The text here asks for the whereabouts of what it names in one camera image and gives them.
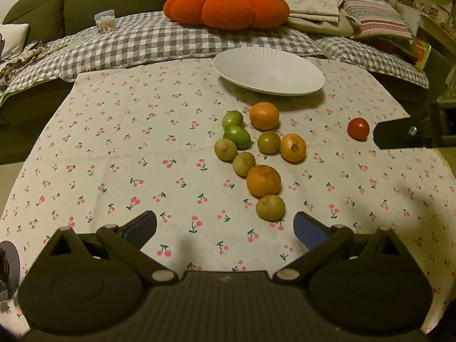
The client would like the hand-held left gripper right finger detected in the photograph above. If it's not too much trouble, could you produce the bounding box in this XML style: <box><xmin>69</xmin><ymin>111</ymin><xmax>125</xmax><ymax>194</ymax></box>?
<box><xmin>274</xmin><ymin>211</ymin><xmax>423</xmax><ymax>286</ymax></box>

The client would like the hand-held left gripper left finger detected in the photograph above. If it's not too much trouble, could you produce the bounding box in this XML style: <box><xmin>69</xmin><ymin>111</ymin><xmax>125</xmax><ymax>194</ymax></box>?
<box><xmin>27</xmin><ymin>210</ymin><xmax>179</xmax><ymax>286</ymax></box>

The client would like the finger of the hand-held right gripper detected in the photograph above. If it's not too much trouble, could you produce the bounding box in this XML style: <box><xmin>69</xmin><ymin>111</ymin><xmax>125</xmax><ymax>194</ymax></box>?
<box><xmin>372</xmin><ymin>116</ymin><xmax>432</xmax><ymax>150</ymax></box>

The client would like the red tomato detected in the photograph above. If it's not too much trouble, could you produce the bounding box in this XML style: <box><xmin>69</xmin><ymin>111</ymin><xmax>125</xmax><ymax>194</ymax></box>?
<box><xmin>347</xmin><ymin>117</ymin><xmax>370</xmax><ymax>141</ymax></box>

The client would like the olive yellow fruit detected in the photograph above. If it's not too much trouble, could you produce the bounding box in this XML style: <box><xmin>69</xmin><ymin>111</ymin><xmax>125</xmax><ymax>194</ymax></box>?
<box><xmin>257</xmin><ymin>131</ymin><xmax>282</xmax><ymax>155</ymax></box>
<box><xmin>255</xmin><ymin>194</ymin><xmax>286</xmax><ymax>221</ymax></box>
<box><xmin>214</xmin><ymin>138</ymin><xmax>239</xmax><ymax>162</ymax></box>
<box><xmin>233</xmin><ymin>152</ymin><xmax>256</xmax><ymax>178</ymax></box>

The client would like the orange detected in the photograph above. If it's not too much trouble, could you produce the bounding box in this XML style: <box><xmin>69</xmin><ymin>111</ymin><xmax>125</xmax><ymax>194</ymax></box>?
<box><xmin>280</xmin><ymin>133</ymin><xmax>307</xmax><ymax>163</ymax></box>
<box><xmin>246</xmin><ymin>164</ymin><xmax>282</xmax><ymax>198</ymax></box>
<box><xmin>249</xmin><ymin>102</ymin><xmax>280</xmax><ymax>131</ymax></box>

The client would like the green fruit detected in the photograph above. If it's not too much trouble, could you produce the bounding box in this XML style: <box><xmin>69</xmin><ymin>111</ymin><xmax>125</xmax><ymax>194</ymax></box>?
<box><xmin>223</xmin><ymin>125</ymin><xmax>252</xmax><ymax>149</ymax></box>
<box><xmin>222</xmin><ymin>110</ymin><xmax>244</xmax><ymax>129</ymax></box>

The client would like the white ribbed plate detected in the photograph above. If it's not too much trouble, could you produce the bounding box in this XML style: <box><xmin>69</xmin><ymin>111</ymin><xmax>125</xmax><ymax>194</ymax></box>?
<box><xmin>213</xmin><ymin>47</ymin><xmax>325</xmax><ymax>96</ymax></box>

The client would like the orange green book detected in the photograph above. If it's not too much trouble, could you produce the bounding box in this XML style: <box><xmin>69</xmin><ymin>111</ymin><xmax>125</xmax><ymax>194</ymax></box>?
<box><xmin>406</xmin><ymin>37</ymin><xmax>431</xmax><ymax>72</ymax></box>

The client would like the cherry print tablecloth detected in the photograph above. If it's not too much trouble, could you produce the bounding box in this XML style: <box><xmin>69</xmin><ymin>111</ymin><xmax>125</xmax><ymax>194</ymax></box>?
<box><xmin>0</xmin><ymin>55</ymin><xmax>456</xmax><ymax>330</ymax></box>

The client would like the striped pillow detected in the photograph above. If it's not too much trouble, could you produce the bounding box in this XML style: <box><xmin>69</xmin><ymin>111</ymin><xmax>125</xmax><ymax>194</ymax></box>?
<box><xmin>340</xmin><ymin>0</ymin><xmax>414</xmax><ymax>41</ymax></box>

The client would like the cluttered shelf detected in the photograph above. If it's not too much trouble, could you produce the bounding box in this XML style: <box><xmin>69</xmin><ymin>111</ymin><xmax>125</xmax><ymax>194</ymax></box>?
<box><xmin>370</xmin><ymin>0</ymin><xmax>456</xmax><ymax>54</ymax></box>

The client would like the grey round disc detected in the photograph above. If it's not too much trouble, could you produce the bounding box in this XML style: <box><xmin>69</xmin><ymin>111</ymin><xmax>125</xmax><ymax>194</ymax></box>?
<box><xmin>0</xmin><ymin>241</ymin><xmax>20</xmax><ymax>302</ymax></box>

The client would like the folded floral cloth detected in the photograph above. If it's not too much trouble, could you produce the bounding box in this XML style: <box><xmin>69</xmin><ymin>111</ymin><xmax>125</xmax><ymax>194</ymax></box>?
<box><xmin>272</xmin><ymin>0</ymin><xmax>360</xmax><ymax>38</ymax></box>

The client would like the grey checked blanket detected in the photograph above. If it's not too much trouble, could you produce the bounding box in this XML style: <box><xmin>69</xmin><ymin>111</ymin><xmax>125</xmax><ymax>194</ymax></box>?
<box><xmin>5</xmin><ymin>11</ymin><xmax>430</xmax><ymax>91</ymax></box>

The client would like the brown patterned cloth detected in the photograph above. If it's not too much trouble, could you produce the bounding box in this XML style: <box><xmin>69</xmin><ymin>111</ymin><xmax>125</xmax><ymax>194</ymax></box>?
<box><xmin>0</xmin><ymin>41</ymin><xmax>68</xmax><ymax>91</ymax></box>

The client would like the clear toothpick container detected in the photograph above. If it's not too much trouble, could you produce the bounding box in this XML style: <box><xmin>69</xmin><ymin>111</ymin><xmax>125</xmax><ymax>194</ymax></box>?
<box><xmin>94</xmin><ymin>9</ymin><xmax>117</xmax><ymax>32</ymax></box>

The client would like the orange pumpkin cushion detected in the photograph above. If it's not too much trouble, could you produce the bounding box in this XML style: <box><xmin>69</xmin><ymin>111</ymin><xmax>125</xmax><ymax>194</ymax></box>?
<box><xmin>163</xmin><ymin>0</ymin><xmax>290</xmax><ymax>31</ymax></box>

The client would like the white cushion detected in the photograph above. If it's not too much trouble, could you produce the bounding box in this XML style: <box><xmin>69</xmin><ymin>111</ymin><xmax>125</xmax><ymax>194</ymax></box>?
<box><xmin>0</xmin><ymin>23</ymin><xmax>30</xmax><ymax>61</ymax></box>

